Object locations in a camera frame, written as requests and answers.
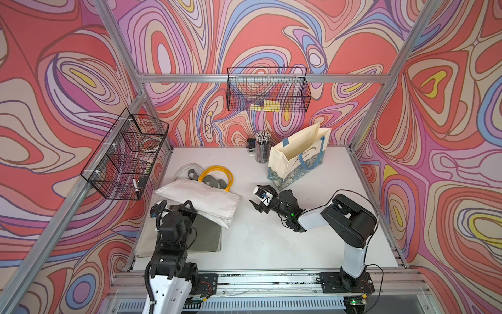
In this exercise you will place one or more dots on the black wire basket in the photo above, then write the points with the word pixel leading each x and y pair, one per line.
pixel 253 85
pixel 121 168

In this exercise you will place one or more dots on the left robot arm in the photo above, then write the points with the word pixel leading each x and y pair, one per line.
pixel 168 277

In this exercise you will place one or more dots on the olive green canvas bag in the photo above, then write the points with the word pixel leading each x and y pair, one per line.
pixel 208 235

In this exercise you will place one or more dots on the aluminium frame post right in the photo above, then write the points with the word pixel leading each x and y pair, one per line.
pixel 410 42

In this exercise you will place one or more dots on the yellow sticky notes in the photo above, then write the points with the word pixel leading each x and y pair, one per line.
pixel 267 106

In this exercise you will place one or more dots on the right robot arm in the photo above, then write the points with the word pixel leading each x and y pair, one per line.
pixel 353 223

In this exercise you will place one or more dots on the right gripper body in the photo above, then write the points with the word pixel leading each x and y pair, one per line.
pixel 264 209

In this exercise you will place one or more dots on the black wire basket left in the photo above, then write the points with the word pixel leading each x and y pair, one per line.
pixel 121 168

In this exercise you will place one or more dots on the black wire basket back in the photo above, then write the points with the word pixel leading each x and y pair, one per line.
pixel 253 85

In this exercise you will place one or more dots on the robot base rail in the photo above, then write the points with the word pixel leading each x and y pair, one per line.
pixel 397 290

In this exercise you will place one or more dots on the white yellow-handled bag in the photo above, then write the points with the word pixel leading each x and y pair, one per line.
pixel 172 191

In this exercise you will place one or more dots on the black cup of sticks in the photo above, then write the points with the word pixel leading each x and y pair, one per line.
pixel 263 146

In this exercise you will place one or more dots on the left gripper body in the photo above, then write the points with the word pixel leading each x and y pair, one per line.
pixel 185 218

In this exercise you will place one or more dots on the cream blue-handled tote bag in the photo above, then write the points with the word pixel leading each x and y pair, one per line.
pixel 298 154

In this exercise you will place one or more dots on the aluminium frame post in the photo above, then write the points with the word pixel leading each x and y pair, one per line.
pixel 410 42
pixel 142 100

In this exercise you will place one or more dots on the aluminium frame post left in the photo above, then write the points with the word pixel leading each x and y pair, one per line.
pixel 142 100

